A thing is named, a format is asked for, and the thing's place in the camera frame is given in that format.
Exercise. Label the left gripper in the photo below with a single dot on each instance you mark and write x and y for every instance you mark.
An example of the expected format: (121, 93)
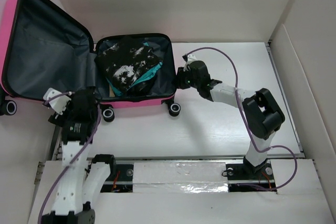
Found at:
(71, 103)

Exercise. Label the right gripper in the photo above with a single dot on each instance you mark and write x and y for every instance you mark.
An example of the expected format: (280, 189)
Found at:
(180, 75)

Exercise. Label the teal shorts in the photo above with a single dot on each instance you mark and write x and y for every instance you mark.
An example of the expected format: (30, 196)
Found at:
(147, 77)

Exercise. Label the black white tie-dye shirt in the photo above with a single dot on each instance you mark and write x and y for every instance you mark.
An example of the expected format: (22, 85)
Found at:
(128, 64)

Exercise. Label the pink hard-shell suitcase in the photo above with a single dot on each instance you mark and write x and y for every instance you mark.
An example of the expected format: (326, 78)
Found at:
(43, 47)

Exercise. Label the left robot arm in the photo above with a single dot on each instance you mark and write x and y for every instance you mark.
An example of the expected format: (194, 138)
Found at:
(72, 196)

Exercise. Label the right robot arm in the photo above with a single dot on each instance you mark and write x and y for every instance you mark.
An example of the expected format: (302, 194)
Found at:
(261, 113)

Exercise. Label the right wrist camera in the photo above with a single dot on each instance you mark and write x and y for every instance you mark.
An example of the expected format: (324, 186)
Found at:
(188, 58)

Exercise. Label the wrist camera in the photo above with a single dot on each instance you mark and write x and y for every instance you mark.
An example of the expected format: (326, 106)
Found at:
(188, 58)
(57, 100)

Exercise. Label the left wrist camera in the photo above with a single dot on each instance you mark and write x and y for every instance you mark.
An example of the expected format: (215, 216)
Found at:
(57, 100)

